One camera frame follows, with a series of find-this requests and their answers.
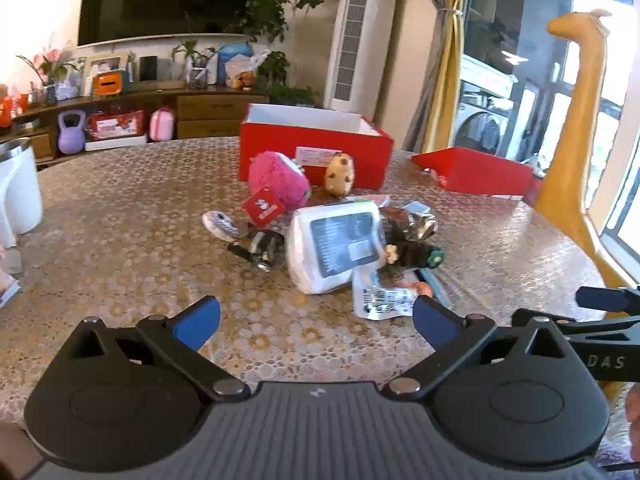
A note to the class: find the orange toy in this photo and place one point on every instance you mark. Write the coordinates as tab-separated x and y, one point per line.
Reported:
5	110

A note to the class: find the yellow and grey curtain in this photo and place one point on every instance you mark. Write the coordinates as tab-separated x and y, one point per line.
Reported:
442	60

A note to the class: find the patterned desktop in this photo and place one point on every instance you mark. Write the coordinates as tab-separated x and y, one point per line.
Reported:
125	210

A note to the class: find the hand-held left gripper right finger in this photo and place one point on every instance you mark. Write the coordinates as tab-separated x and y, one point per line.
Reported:
434	322

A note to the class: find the teal packet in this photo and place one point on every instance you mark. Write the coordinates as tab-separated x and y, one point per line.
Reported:
435	280

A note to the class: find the dark plush with flower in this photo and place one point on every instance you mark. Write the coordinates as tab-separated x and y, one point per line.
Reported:
412	257

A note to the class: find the pale packet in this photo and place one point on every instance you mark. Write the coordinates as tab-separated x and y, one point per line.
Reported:
7	280

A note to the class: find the plastic bag of fruit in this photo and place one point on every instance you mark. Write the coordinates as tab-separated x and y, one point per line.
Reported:
245	72

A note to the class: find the white tissue pack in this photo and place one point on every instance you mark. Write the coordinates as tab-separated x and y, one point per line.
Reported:
305	255

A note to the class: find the wooden television cabinet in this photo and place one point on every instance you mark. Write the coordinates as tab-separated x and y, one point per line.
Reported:
215	110

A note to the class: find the pink packet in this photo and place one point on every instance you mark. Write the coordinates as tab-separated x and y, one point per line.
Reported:
372	199

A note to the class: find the red gift box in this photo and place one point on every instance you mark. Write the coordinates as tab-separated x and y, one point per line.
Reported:
117	127

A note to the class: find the pink plush toy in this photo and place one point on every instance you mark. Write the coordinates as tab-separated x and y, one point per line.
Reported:
275	177

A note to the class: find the green plant in vase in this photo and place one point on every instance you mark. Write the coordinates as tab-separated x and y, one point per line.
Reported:
197	72

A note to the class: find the pink small case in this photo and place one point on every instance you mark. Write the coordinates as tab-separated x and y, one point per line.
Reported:
161	125

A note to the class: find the white washing machine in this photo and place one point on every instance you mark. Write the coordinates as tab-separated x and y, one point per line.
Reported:
482	115

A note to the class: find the tall green potted plant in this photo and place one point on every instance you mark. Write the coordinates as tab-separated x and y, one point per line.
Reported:
275	15

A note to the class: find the white printed packet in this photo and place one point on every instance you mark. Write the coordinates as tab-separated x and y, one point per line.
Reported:
380	300

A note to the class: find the yellow giraffe statue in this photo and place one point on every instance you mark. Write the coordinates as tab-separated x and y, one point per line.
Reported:
575	160

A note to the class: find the small white pouch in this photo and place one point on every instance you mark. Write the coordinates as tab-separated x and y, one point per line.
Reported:
220	222

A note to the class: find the pink flower bouquet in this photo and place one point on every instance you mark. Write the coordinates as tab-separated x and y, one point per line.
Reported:
50	65

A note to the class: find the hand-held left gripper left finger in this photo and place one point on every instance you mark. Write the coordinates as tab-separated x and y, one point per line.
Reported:
197	322

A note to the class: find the red shoe box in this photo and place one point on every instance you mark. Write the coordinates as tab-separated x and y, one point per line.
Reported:
280	142

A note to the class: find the white photo frame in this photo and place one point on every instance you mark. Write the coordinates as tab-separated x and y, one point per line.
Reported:
107	62

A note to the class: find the beige spotted plush toy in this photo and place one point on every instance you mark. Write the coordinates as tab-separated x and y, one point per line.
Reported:
340	175

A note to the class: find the white standing air conditioner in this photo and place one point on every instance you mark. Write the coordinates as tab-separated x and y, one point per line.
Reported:
355	35

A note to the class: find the black television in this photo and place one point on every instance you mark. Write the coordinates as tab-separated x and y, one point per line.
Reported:
170	0

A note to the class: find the person's right hand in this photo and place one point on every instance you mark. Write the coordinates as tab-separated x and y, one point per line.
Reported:
634	410

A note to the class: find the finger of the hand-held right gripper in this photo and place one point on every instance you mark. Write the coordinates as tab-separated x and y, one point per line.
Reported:
600	336
602	299

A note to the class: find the purple kettlebell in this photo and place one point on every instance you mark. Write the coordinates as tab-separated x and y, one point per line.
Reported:
70	137

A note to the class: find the silver snack wrapper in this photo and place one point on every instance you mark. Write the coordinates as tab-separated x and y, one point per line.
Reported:
415	222

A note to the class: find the white mug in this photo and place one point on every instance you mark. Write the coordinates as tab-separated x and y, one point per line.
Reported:
17	190

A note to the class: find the blue bag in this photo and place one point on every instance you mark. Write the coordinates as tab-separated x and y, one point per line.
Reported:
235	50

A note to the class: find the black frame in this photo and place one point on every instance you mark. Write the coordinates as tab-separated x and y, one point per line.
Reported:
148	68

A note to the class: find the orange box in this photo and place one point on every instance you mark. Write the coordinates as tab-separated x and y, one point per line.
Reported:
107	84

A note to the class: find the red box lid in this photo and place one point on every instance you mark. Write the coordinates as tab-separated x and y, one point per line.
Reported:
480	172

